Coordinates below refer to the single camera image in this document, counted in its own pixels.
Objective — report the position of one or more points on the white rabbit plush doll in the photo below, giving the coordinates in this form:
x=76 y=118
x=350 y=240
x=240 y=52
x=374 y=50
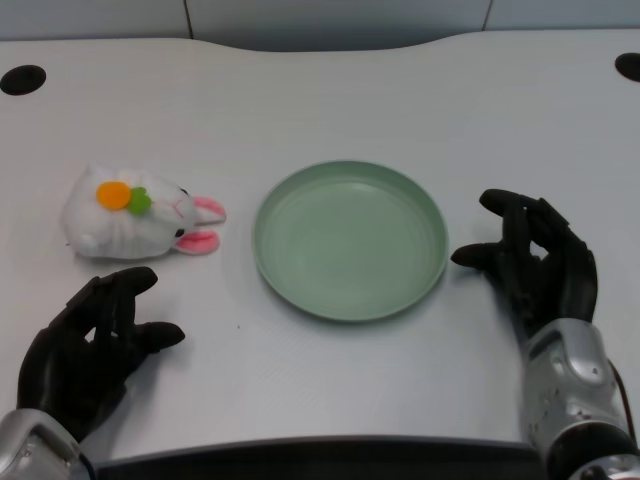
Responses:
x=130 y=215

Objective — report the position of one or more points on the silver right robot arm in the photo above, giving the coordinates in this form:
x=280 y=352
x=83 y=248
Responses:
x=575 y=400

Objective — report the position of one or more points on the green round plate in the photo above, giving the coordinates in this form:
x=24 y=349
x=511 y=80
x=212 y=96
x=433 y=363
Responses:
x=350 y=240

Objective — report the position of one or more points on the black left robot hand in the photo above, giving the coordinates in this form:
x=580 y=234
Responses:
x=65 y=360

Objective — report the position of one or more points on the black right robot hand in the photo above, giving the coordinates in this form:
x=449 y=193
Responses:
x=555 y=270

